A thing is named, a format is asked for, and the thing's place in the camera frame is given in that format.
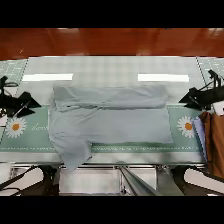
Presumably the pale lilac garment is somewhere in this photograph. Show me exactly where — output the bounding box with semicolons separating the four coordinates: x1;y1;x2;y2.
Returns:
192;116;209;162

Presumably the grey-blue T-shirt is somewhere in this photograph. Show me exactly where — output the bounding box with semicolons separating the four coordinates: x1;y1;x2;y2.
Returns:
47;83;175;172

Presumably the silver frame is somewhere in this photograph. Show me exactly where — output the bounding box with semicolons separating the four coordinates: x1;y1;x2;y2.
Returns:
0;161;224;197

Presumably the brown garment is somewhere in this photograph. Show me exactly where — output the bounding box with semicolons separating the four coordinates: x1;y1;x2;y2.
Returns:
199;111;224;180

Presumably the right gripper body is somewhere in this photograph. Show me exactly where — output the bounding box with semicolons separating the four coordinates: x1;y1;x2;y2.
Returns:
198;85;224;110

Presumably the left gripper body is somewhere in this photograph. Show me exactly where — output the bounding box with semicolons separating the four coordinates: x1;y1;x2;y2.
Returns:
0;93;22;118

